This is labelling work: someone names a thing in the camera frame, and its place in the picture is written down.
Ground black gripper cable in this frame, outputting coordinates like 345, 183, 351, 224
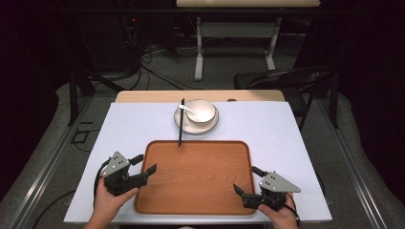
92, 158, 111, 208

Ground brown wooden tray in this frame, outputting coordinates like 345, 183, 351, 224
133, 139, 257, 217

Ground black folding chair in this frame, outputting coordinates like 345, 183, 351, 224
233, 65, 340, 134

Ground person's right hand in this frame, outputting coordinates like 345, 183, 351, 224
257, 194, 301, 229

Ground black floor cables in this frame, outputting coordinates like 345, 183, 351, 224
119, 14, 200, 92

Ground black wrist strap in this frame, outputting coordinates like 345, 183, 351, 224
282, 192, 302, 229

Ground metal floor rail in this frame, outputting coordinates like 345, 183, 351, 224
314, 97, 389, 229
5, 94, 94, 229

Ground white-framed table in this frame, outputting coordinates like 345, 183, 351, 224
175, 0, 322, 82

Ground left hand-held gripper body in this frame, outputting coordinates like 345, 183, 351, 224
100, 151, 149, 197

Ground light wooden table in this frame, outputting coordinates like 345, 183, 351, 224
114, 89, 287, 104

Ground black floor cable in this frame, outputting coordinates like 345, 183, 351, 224
31, 189, 77, 229

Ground white table mat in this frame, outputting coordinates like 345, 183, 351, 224
63, 101, 333, 224

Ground cream bowl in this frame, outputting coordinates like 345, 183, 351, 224
184, 99, 217, 125

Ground white spoon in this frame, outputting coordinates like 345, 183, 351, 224
178, 104, 197, 116

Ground black metal stand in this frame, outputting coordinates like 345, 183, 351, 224
68, 67, 126, 127

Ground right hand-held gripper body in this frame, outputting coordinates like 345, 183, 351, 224
242, 171, 302, 213

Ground black chopsticks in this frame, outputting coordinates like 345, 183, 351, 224
178, 97, 186, 149

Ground cream round plate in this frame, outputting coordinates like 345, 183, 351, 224
173, 103, 220, 135

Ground person's left hand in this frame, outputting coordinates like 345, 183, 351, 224
92, 177, 139, 224

